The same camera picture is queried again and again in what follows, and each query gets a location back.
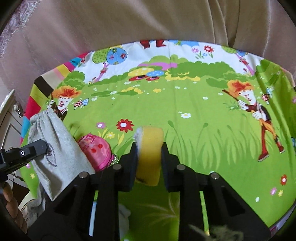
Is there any lace curtain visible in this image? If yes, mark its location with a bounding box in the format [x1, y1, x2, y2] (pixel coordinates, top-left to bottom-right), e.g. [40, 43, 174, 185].
[0, 0, 49, 58]

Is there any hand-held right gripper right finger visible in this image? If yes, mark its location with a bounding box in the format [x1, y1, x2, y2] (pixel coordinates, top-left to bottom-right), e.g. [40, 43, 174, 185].
[161, 142, 271, 241]

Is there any beige curtain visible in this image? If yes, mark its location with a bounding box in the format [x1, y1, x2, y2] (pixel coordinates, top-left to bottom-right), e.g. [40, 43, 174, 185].
[0, 0, 296, 109]

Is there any yellow sponge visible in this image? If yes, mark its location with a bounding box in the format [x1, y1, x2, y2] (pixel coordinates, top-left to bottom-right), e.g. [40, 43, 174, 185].
[134, 126, 164, 186]

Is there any pink patterned ball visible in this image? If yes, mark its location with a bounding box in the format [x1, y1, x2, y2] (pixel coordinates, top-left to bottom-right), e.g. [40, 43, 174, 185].
[77, 133, 114, 172]

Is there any rainbow striped sheet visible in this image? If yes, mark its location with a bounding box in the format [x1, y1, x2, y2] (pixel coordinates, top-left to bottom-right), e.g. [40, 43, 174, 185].
[20, 52, 89, 144]

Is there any white ornate cabinet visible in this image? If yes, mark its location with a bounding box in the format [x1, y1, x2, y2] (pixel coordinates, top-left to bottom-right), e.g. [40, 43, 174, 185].
[0, 89, 31, 216]

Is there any green cartoon printed blanket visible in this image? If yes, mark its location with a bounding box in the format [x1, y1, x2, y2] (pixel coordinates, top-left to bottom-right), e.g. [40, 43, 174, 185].
[18, 39, 296, 241]

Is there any person's left hand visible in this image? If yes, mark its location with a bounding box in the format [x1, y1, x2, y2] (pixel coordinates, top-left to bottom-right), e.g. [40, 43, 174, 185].
[0, 181, 27, 233]

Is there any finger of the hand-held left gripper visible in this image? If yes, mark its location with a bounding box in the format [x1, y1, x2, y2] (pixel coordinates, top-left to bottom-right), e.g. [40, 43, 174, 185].
[20, 140, 49, 161]

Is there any light blue towel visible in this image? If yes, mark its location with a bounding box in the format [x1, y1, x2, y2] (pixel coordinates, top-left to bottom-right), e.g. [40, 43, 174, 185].
[29, 192, 48, 223]

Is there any white fluffy cloth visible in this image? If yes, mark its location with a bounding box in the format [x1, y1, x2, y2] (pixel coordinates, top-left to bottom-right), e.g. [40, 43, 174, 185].
[119, 205, 130, 239]

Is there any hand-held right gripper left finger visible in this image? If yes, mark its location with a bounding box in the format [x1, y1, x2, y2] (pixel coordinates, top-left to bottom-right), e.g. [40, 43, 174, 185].
[28, 141, 139, 241]

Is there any grey drawstring pouch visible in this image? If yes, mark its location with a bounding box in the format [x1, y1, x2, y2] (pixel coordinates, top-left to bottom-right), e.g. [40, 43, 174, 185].
[28, 109, 96, 201]

